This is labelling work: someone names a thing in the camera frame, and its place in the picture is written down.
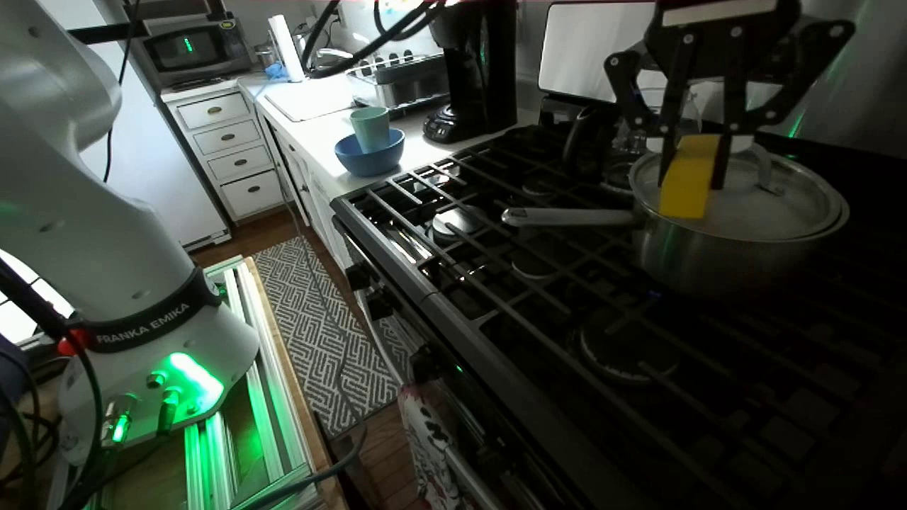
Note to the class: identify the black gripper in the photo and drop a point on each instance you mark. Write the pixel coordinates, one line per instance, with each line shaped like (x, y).
(726, 41)

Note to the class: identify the yellow rectangular block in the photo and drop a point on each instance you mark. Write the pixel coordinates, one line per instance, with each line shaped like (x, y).
(688, 186)

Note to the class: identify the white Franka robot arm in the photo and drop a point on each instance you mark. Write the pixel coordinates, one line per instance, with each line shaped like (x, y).
(94, 237)

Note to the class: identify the silver pot lid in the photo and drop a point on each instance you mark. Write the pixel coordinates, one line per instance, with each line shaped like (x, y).
(784, 203)

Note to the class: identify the stainless steel gas stove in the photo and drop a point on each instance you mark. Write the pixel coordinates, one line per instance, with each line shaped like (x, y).
(569, 312)

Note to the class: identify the black coffee maker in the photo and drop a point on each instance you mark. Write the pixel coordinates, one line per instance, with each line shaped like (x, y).
(483, 67)

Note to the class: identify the small black round object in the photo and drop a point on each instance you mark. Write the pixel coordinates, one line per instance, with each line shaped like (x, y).
(443, 128)

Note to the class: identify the silver canister set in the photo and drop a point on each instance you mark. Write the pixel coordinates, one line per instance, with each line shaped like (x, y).
(406, 79)

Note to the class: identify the teal cup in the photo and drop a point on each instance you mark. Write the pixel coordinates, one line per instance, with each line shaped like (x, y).
(371, 126)

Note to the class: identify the blue bowl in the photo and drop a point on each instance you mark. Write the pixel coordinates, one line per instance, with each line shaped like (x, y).
(371, 160)

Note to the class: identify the white kitchen counter cabinet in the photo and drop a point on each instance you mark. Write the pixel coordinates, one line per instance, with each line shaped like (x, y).
(322, 143)

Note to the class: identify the white cutting board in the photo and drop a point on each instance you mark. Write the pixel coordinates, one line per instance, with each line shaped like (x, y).
(308, 102)

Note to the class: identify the patterned dish towel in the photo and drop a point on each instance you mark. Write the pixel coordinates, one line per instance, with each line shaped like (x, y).
(434, 455)

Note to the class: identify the white upright carton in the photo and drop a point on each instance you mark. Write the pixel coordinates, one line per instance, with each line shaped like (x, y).
(288, 47)

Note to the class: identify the grey patterned rug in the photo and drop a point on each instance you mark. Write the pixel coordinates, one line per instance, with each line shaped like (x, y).
(322, 340)

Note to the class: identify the white drawer cabinet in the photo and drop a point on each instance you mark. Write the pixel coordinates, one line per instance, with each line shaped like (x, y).
(229, 143)

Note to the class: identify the black toaster oven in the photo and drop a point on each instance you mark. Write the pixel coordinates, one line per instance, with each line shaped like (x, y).
(188, 47)

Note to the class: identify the aluminium robot stand frame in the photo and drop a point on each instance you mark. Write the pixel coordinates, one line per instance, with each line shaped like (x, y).
(264, 426)

